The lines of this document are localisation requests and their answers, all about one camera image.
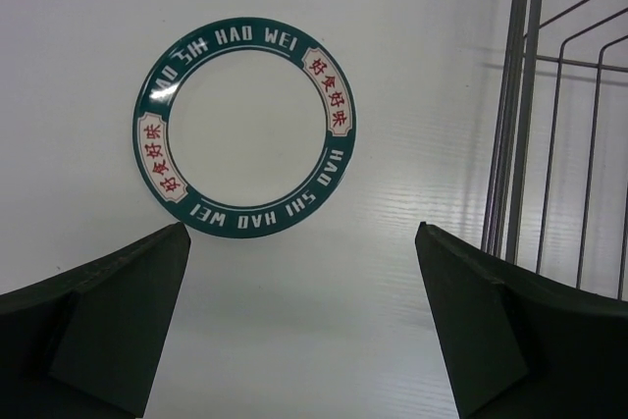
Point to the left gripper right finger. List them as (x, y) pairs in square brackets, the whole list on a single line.
[(517, 344)]

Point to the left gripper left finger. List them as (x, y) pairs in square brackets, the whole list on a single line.
[(87, 343)]

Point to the grey wire dish rack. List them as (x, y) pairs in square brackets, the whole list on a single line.
[(556, 200)]

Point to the green rimmed plate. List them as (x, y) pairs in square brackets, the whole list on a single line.
[(244, 127)]

